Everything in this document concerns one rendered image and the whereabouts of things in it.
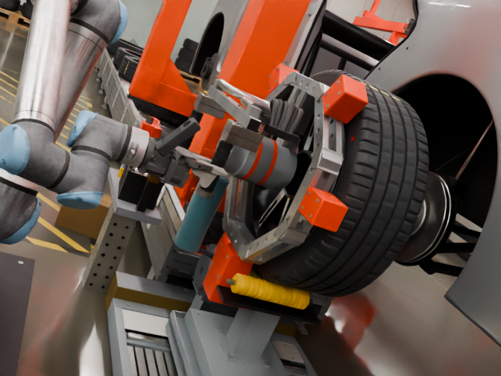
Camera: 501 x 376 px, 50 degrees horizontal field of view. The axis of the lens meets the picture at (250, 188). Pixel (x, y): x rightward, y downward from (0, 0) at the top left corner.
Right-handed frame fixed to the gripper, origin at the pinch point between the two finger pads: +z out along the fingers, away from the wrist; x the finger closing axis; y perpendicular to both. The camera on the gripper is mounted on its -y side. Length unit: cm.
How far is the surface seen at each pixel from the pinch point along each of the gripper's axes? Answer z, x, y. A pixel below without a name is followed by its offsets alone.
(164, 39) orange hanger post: 21, -254, -14
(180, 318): 25, -42, 68
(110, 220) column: -6, -74, 51
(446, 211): 75, -4, -10
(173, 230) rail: 21, -76, 49
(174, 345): 21, -29, 71
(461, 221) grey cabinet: 441, -351, 46
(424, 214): 75, -11, -5
